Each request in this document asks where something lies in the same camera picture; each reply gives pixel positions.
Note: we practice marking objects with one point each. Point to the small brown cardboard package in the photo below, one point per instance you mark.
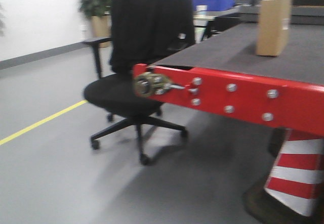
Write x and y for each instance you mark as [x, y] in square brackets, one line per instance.
[273, 27]

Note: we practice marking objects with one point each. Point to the black office chair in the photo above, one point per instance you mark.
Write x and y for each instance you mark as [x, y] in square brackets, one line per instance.
[115, 94]

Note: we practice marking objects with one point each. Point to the black jacket on chair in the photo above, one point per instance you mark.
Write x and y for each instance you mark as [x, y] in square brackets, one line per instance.
[143, 30]

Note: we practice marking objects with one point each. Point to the white folding side table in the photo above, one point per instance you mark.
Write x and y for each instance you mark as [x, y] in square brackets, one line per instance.
[202, 20]

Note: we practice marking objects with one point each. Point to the white paper cup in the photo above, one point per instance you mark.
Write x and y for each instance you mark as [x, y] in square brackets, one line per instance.
[201, 10]

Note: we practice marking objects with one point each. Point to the potted green plant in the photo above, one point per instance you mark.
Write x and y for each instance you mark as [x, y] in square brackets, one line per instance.
[98, 13]

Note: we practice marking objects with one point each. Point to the red white striped cone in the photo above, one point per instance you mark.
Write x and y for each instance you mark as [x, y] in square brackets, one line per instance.
[292, 192]

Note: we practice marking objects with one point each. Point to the red metal conveyor frame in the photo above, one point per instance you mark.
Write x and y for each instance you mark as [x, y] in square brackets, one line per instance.
[270, 101]

